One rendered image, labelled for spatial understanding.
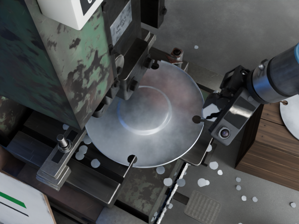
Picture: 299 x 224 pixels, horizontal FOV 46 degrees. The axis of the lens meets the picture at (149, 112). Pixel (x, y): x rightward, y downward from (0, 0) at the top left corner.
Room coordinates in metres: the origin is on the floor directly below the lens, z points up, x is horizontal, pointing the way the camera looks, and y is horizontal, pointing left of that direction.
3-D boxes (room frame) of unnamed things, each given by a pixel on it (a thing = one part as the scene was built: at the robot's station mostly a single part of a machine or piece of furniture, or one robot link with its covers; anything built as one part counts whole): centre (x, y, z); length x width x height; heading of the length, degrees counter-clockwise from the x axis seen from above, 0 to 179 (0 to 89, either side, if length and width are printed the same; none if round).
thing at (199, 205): (0.37, 0.00, 0.14); 0.59 x 0.10 x 0.05; 62
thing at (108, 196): (0.44, 0.12, 0.67); 0.45 x 0.30 x 0.06; 152
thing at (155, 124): (0.38, 0.01, 0.78); 0.29 x 0.29 x 0.01
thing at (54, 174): (0.29, 0.20, 0.76); 0.17 x 0.06 x 0.10; 152
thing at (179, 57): (0.53, -0.07, 0.75); 0.03 x 0.03 x 0.10; 62
